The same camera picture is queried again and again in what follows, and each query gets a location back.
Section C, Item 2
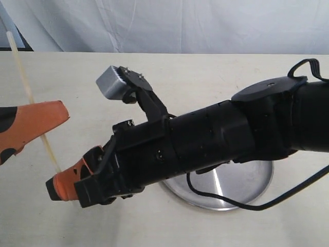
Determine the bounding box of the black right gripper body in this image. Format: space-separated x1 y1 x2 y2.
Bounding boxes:
74 119 180 208

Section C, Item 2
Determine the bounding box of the thin beige flexible strip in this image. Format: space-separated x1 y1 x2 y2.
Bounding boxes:
6 31 61 173

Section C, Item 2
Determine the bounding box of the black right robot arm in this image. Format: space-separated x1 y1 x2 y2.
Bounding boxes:
46 77 328 207

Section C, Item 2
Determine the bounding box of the round stainless steel plate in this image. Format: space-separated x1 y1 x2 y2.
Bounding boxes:
163 161 274 211

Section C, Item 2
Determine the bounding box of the white backdrop cloth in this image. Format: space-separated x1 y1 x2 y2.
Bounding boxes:
1 1 328 55

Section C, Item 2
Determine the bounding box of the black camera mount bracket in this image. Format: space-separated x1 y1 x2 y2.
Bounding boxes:
115 66 170 122

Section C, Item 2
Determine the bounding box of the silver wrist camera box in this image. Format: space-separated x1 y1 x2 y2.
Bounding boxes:
96 65 129 100

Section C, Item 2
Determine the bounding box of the black camera cable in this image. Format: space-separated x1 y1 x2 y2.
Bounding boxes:
186 164 329 212

